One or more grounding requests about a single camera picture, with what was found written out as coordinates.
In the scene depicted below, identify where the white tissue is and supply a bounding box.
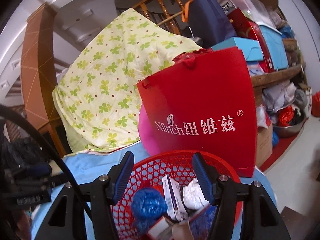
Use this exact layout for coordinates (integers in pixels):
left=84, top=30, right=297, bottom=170
left=182, top=178, right=209, bottom=210

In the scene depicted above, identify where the blue plastic bag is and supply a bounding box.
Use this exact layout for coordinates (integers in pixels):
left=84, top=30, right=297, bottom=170
left=131, top=187, right=168, bottom=235

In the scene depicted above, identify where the blue white medicine box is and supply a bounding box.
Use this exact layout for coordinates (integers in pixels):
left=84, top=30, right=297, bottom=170
left=162, top=175, right=189, bottom=222

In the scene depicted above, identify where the light blue bed blanket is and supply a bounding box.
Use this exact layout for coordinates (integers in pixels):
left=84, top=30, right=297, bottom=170
left=31, top=142, right=277, bottom=239

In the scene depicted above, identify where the red plastic mesh basket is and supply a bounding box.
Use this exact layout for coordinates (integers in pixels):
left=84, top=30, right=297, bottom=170
left=112, top=151, right=240, bottom=239

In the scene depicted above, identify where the brown cardboard box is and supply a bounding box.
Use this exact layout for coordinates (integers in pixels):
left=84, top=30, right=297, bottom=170
left=255, top=124, right=273, bottom=167

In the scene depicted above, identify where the red Nilrich paper bag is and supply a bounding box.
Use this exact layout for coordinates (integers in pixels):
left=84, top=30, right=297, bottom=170
left=137, top=47, right=257, bottom=177

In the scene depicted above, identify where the black fluffy garment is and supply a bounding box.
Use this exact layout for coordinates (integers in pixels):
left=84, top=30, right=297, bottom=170
left=1, top=137, right=52, bottom=193

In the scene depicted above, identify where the clover print quilt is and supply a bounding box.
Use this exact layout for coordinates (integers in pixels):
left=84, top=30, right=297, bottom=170
left=53, top=8, right=199, bottom=153

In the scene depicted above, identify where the steel basin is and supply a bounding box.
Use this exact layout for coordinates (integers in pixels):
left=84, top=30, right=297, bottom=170
left=273, top=104, right=307, bottom=138

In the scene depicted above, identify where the red plastic bag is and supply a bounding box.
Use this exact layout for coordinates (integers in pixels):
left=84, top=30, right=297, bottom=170
left=173, top=48, right=213, bottom=64

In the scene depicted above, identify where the light blue cardboard box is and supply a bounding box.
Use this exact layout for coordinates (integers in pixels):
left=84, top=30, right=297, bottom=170
left=212, top=37, right=264, bottom=61

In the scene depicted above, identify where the brown wooden column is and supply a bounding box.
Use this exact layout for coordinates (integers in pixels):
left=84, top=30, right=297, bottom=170
left=21, top=3, right=67, bottom=157

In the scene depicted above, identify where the blue plastic storage bin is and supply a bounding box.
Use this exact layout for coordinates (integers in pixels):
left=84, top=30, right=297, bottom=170
left=258, top=22, right=289, bottom=70

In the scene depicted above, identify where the red gift box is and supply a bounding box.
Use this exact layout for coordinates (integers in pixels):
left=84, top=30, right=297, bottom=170
left=227, top=8, right=274, bottom=73

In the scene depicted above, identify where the navy blue bag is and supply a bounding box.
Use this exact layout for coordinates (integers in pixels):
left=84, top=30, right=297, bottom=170
left=187, top=0, right=237, bottom=49

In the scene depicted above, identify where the clear plastic storage box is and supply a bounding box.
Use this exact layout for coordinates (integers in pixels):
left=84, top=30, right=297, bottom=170
left=217, top=0, right=275, bottom=28

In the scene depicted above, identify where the wooden stair railing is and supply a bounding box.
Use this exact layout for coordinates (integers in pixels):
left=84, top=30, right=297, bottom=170
left=133, top=0, right=188, bottom=35

